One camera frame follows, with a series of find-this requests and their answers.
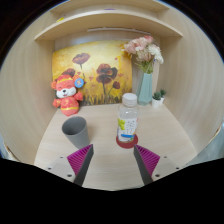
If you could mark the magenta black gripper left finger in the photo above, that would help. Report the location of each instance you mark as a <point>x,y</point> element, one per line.
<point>74,166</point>

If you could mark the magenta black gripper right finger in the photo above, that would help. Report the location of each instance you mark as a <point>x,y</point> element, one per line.
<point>153,167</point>

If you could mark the clear plastic water bottle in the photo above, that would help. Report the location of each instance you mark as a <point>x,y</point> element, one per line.
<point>128,116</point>

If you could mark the dark red round coaster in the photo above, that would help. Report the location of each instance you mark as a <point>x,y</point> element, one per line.
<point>129,144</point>

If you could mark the grey plastic cup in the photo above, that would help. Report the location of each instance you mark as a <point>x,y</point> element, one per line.
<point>75,129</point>

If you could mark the small succulent in white pot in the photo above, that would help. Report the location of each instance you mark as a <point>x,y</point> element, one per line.
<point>156,99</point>

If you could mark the teal tall vase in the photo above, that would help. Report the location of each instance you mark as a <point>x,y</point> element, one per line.
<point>144,91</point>

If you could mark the red plush tiger toy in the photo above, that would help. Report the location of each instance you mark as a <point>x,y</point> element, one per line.
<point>68,96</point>

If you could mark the yellow poppy flower painting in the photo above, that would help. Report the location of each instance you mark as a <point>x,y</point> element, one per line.
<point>103,65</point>

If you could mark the pink white flower bouquet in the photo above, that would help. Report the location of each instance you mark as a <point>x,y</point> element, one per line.
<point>145,51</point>

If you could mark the wooden wall shelf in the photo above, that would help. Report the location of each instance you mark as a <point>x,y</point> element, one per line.
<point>89,15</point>

